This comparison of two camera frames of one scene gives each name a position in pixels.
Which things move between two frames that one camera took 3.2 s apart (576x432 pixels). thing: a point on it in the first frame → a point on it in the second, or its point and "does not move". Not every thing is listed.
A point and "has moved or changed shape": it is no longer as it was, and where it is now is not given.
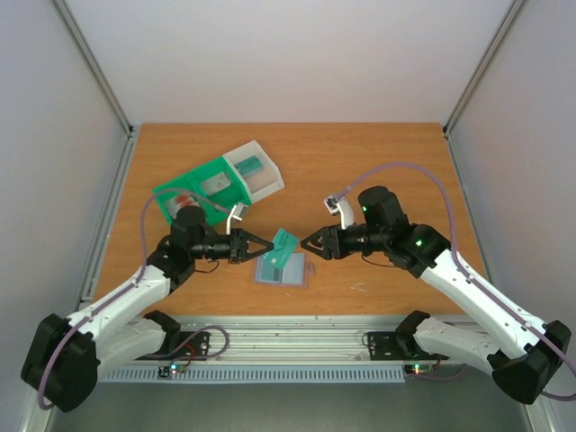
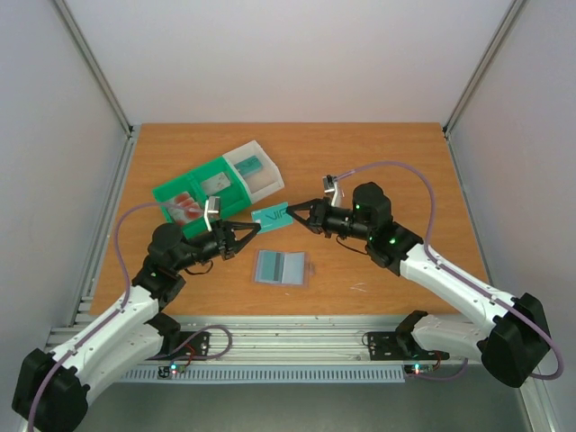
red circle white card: [189, 202] has moved or changed shape
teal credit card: [284, 245] → [272, 217]
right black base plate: [385, 346] does not move
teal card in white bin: [248, 166] does not move
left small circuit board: [166, 371] does not move
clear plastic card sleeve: [294, 274] does not move
